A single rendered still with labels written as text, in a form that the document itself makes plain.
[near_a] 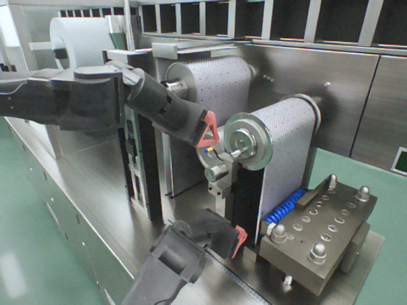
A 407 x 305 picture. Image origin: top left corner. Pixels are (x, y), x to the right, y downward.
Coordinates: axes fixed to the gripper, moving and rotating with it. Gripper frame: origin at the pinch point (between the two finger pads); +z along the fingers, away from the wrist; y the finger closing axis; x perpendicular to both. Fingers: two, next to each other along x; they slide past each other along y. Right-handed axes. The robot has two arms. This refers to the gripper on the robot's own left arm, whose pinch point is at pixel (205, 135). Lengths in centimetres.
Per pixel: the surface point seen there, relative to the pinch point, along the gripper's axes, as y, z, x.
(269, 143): 7.1, 12.9, 5.7
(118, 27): -66, 3, 27
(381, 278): 37, 182, -19
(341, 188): 16, 54, 8
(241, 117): -1.1, 10.3, 8.9
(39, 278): -121, 56, -122
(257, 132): 4.0, 11.1, 6.6
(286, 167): 6.7, 28.5, 4.0
